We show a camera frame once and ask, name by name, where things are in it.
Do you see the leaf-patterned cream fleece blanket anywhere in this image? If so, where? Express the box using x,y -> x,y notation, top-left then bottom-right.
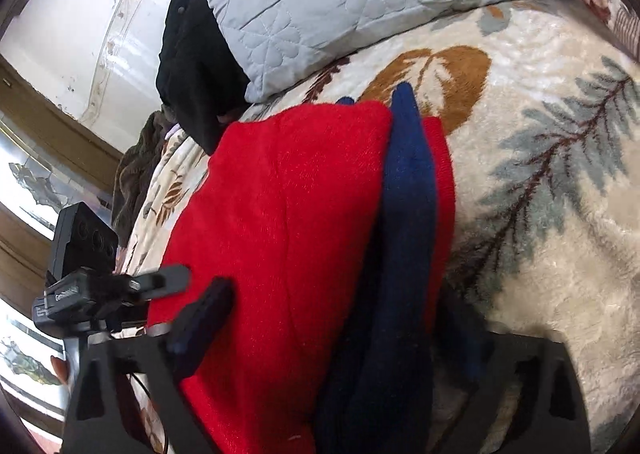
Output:
122,0 -> 639,453

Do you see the red and blue garment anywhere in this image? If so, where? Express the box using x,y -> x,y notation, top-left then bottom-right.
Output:
149,84 -> 454,453

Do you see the dark brown knitted cloth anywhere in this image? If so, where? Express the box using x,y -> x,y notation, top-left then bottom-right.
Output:
111,110 -> 174,247

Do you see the person's left hand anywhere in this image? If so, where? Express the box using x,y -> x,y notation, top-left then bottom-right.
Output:
50,356 -> 70,386

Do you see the black cloth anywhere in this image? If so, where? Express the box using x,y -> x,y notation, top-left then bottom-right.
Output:
156,0 -> 250,155

